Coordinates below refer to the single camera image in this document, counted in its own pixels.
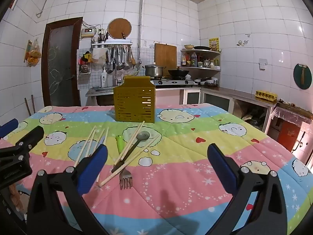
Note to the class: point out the row of condiment bottles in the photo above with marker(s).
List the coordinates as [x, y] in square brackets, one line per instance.
[198, 60]

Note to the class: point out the gas stove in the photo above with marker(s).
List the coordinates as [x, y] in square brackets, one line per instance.
[172, 81]

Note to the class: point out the black wok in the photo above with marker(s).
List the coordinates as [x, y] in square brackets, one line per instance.
[178, 73]

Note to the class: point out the corner wall shelf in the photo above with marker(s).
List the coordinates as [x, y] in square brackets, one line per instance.
[200, 68]

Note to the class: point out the beige bowl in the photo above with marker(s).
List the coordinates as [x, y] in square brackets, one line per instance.
[188, 46]

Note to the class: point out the green round board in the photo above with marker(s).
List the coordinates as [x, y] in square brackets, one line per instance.
[302, 76]

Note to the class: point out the white wall socket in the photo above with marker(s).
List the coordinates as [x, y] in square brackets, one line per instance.
[262, 64]

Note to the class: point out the plastic covered side table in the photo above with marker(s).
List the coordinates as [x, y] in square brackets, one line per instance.
[292, 111]

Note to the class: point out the kitchen counter cabinet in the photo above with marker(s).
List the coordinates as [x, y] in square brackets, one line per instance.
[220, 98]

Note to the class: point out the yellow egg carton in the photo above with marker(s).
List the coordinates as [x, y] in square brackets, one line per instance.
[266, 95]

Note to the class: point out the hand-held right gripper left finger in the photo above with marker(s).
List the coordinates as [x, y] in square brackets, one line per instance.
[97, 162]

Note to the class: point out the dark pan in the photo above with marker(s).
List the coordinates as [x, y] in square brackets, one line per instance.
[202, 47]

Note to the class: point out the colourful cartoon printed blanket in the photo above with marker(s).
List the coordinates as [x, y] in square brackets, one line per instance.
[183, 176]

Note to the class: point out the row of hanging kitchen utensils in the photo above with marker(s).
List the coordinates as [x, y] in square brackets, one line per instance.
[121, 58]

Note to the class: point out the wooden chopstick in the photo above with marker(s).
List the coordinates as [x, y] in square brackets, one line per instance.
[149, 143]
[130, 142]
[85, 145]
[99, 139]
[90, 144]
[137, 156]
[105, 137]

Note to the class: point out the group of bowls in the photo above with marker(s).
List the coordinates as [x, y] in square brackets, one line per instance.
[206, 81]

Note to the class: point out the round wooden cutting board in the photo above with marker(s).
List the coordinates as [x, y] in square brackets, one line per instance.
[119, 27]

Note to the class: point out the dark wooden glass door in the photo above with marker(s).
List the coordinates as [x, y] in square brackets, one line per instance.
[61, 63]

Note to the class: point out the stainless steel sink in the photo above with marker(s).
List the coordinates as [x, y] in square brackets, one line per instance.
[104, 89]

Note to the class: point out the dark grey spoon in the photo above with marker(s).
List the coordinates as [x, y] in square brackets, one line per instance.
[143, 136]

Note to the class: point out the rectangular wooden cutting board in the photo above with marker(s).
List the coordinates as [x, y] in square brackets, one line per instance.
[165, 55]

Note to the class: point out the hanging plastic bag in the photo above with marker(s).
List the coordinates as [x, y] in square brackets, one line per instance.
[33, 55]

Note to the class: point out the yellow wall poster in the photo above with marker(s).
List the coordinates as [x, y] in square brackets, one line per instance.
[214, 43]

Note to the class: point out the metal fork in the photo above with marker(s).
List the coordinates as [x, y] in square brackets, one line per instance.
[126, 177]

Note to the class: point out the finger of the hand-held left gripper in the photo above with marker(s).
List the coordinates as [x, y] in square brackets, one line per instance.
[8, 127]
[31, 134]

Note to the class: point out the yellow slotted utensil holder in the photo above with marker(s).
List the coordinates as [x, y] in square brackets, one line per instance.
[134, 102]

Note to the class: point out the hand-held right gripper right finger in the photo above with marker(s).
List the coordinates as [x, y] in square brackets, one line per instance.
[220, 169]

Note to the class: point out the wall control box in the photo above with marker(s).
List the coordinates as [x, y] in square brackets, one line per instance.
[88, 32]

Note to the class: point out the steel pot with lid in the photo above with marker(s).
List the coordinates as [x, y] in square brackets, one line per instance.
[153, 70]

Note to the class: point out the grey wall pipe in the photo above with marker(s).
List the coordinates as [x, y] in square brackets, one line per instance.
[140, 19]

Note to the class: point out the leaning wooden sticks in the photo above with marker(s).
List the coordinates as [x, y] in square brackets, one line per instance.
[28, 106]

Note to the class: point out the metal wall utensil rack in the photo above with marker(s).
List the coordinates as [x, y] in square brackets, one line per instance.
[111, 43]

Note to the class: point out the hanging beige cloth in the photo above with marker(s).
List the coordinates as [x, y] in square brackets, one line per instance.
[99, 55]

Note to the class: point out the metal faucet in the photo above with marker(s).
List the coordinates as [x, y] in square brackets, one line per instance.
[114, 74]

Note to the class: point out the wall hook stickers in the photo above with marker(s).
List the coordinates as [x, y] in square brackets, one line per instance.
[242, 42]

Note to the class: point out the white soap bottle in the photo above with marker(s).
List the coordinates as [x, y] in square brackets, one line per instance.
[104, 77]

